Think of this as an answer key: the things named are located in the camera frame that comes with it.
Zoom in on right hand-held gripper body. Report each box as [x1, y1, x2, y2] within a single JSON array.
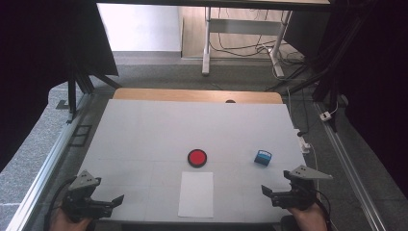
[[270, 165, 334, 211]]

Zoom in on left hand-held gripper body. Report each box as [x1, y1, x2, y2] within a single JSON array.
[[62, 169, 114, 223]]

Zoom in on blue stamp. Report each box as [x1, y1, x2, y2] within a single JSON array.
[[253, 149, 273, 167]]

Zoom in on white paper sheet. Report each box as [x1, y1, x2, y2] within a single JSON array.
[[177, 171, 215, 219]]

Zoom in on red round ink pad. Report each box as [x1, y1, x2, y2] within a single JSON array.
[[187, 148, 208, 168]]

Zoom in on person's right hand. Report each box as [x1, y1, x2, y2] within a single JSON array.
[[287, 202, 329, 231]]

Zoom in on person's left hand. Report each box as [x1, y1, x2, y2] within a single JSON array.
[[49, 208, 94, 231]]

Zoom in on white power strip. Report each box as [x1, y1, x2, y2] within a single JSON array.
[[293, 128, 312, 154]]

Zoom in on white table cover board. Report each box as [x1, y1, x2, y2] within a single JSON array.
[[78, 98, 326, 224]]

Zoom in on black metal stand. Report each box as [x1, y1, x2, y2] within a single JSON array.
[[65, 57, 123, 124], [266, 13, 370, 133]]

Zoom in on black curtain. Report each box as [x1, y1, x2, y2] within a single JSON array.
[[0, 0, 119, 171], [283, 0, 408, 196]]

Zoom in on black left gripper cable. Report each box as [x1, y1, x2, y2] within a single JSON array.
[[42, 176, 76, 231]]

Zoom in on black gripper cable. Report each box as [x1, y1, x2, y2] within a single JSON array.
[[316, 189, 333, 231], [42, 176, 76, 231]]

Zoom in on white cable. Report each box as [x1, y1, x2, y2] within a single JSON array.
[[309, 143, 322, 206]]

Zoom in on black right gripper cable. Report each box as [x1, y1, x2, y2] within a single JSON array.
[[316, 189, 333, 231]]

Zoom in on aluminium rail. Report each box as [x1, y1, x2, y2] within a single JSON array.
[[6, 92, 94, 231], [314, 102, 389, 231]]

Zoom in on black floor bracket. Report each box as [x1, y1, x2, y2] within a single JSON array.
[[70, 124, 93, 148]]

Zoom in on black floor cables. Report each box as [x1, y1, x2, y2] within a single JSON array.
[[210, 8, 306, 65]]

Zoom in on white desk frame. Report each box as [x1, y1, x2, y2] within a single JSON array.
[[201, 7, 293, 78]]

